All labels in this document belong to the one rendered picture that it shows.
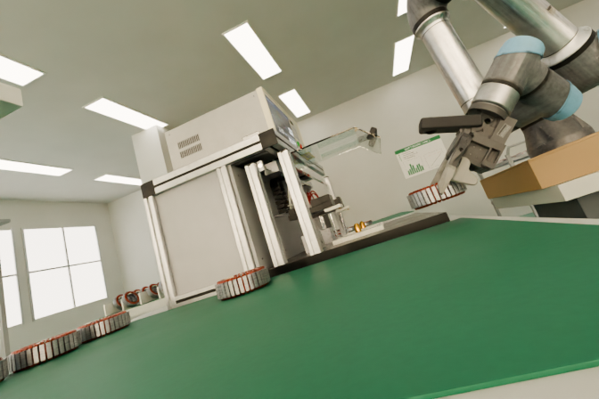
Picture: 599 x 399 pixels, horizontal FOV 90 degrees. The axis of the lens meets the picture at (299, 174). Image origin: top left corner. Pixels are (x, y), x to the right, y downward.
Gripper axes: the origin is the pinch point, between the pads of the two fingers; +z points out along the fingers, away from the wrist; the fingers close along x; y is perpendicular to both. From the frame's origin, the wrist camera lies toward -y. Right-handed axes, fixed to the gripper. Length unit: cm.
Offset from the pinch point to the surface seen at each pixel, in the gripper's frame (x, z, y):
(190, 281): 7, 50, -42
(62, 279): 422, 438, -497
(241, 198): 7.8, 22.9, -40.9
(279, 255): 7.5, 30.2, -23.9
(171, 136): 20, 19, -81
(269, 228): 8.3, 25.9, -29.8
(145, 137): 327, 81, -385
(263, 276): -9.0, 30.7, -21.0
